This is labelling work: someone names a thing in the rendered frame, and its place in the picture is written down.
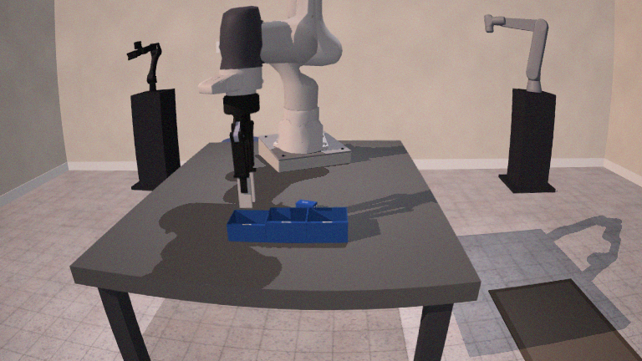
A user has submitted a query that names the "blue rack of bins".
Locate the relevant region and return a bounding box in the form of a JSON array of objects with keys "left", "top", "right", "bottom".
[{"left": 227, "top": 207, "right": 348, "bottom": 243}]

